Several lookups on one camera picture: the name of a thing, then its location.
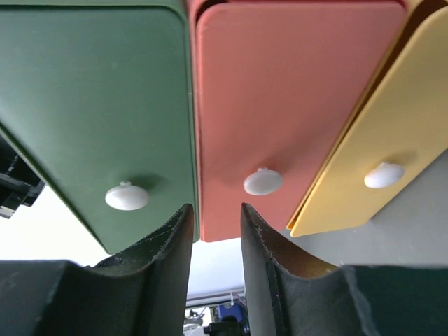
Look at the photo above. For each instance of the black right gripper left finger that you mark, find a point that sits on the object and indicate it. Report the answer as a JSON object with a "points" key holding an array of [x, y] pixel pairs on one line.
{"points": [[141, 290]]}

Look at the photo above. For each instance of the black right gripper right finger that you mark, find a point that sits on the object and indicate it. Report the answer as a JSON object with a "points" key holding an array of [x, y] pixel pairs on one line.
{"points": [[291, 292]]}

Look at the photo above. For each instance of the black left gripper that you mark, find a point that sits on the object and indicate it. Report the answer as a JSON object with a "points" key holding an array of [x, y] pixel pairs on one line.
{"points": [[20, 186]]}

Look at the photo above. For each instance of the green top drawer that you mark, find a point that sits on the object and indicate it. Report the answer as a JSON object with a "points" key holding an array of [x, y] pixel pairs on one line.
{"points": [[97, 97]]}

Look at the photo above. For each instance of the three-tier drawer organizer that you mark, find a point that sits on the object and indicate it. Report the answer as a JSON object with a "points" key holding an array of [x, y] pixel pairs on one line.
{"points": [[317, 113]]}

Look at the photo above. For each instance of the red drawer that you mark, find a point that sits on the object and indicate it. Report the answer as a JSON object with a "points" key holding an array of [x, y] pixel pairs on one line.
{"points": [[275, 84]]}

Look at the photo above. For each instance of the yellow bottom drawer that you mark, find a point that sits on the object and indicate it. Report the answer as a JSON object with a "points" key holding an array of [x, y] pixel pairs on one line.
{"points": [[399, 132]]}

